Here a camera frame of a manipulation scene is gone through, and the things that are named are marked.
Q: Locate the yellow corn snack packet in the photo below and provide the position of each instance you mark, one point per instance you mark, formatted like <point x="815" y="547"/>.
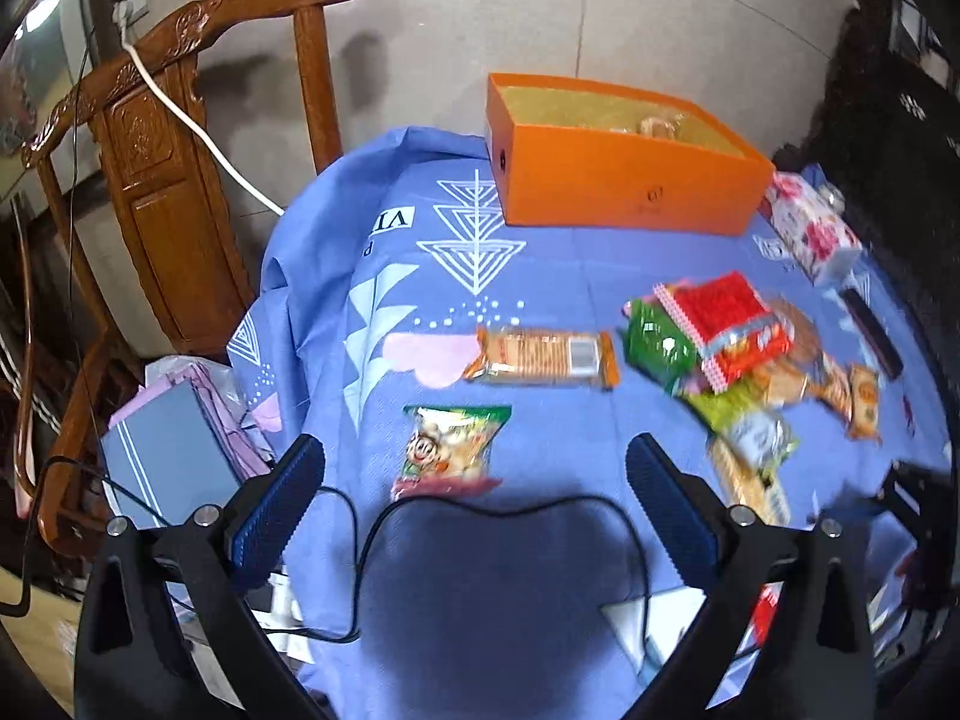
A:
<point x="750" y="487"/>

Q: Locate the dark carved wooden bench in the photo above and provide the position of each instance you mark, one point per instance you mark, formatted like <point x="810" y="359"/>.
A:
<point x="885" y="90"/>

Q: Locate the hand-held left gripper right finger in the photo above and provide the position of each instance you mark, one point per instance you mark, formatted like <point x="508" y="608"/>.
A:
<point x="675" y="517"/>

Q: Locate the small orange snack packet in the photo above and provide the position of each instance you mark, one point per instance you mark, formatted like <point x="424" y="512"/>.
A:
<point x="832" y="390"/>

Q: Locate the orange cardboard box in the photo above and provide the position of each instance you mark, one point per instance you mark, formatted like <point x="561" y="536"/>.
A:
<point x="600" y="180"/>

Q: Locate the blue printed tablecloth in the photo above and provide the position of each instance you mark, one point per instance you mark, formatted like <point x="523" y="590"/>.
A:
<point x="480" y="277"/>

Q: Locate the carved wooden chair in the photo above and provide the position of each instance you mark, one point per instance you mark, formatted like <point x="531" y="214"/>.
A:
<point x="172" y="202"/>

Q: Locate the red and black snack packet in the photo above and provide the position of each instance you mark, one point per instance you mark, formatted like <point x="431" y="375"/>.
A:
<point x="765" y="611"/>

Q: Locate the phone in red case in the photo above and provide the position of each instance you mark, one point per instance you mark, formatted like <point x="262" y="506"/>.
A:
<point x="870" y="330"/>

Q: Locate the clear rice cracker packet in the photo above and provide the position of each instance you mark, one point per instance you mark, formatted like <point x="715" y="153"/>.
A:
<point x="780" y="382"/>

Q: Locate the orange cracker packet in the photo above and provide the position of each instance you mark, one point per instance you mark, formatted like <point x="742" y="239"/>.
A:
<point x="540" y="356"/>

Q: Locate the yellow-green snack packet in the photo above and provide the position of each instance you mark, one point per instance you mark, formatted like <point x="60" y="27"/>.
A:
<point x="720" y="405"/>

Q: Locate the round cake packet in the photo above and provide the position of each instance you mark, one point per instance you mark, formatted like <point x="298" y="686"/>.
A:
<point x="864" y="397"/>

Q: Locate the floral tissue pack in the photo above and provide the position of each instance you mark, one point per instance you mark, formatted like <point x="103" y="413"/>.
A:
<point x="814" y="232"/>

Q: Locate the framed red artwork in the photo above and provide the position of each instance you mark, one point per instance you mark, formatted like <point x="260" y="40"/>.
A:
<point x="37" y="52"/>

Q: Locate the cartoon face snack packet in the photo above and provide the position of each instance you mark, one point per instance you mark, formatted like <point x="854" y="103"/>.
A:
<point x="446" y="450"/>

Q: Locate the blue and pink bag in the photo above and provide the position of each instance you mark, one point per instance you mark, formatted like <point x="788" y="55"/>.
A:
<point x="169" y="450"/>

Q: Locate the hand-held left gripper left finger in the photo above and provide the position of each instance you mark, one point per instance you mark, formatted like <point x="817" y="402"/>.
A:
<point x="274" y="517"/>

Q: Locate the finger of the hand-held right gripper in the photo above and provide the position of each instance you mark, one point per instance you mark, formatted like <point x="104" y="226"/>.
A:
<point x="896" y="474"/>

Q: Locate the white cookie packet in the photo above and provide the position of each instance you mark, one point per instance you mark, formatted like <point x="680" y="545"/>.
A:
<point x="802" y="337"/>

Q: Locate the pink rice cracker packet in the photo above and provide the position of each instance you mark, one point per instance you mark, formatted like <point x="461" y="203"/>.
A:
<point x="660" y="126"/>

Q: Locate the green triangular snack packet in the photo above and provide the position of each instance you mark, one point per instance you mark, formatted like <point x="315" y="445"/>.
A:
<point x="660" y="345"/>

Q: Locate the large red snack packet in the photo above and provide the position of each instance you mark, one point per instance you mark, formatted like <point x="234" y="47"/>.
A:
<point x="727" y="315"/>

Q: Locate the white drink can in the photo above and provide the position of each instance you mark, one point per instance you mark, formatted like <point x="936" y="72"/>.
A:
<point x="832" y="199"/>

